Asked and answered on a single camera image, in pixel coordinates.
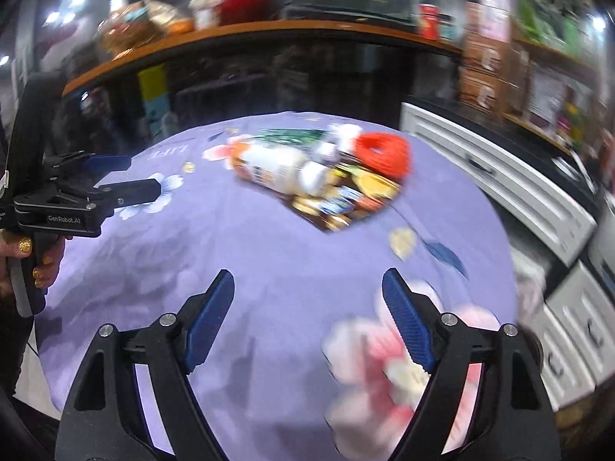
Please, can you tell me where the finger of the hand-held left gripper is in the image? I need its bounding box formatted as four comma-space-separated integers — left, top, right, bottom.
86, 177, 162, 213
45, 151, 133, 184

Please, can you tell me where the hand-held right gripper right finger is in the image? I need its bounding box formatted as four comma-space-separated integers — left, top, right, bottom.
382, 268, 563, 461

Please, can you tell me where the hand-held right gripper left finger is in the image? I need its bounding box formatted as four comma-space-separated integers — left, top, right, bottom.
57, 269, 236, 461

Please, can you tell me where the brown gold snack packet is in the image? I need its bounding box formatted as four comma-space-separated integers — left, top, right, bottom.
288, 163, 405, 234

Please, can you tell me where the white bottle orange label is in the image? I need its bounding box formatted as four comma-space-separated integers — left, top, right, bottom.
233, 139, 309, 194

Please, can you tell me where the green foil packet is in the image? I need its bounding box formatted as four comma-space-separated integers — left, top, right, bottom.
257, 127, 328, 144

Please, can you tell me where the red twine roll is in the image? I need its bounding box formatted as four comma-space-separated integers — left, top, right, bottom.
356, 132, 413, 179

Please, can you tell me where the small white bottle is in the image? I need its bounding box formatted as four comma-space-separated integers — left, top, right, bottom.
312, 141, 343, 164
298, 161, 333, 198

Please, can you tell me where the white tissue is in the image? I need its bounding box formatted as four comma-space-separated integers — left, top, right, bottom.
329, 124, 364, 148

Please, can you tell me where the person's left hand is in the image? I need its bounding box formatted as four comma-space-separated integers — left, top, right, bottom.
0, 230, 66, 290

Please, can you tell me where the purple floral tablecloth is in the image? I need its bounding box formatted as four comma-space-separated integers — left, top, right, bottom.
36, 110, 520, 461

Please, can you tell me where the ornate glass bowl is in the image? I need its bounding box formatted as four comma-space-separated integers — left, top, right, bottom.
96, 2, 155, 51

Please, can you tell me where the yellow paper bag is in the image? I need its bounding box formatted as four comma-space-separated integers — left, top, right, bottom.
139, 0, 196, 35

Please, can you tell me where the white vanity dresser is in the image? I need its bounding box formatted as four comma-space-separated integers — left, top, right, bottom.
401, 101, 615, 410

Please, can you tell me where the plastic drink cup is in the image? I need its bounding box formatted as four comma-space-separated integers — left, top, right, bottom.
189, 0, 220, 31

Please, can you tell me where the wooden shelf board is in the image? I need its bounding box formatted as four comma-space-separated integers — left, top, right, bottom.
62, 22, 465, 97

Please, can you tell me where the brown coffee box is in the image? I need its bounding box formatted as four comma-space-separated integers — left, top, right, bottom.
464, 38, 518, 80
459, 72, 513, 116

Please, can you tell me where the red tin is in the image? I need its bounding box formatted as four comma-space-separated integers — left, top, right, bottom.
417, 4, 442, 40

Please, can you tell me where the wooden desktop rack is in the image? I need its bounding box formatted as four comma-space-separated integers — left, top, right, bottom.
504, 33, 602, 155

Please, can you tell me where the orange box with picture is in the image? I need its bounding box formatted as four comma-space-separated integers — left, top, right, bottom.
465, 0, 513, 44

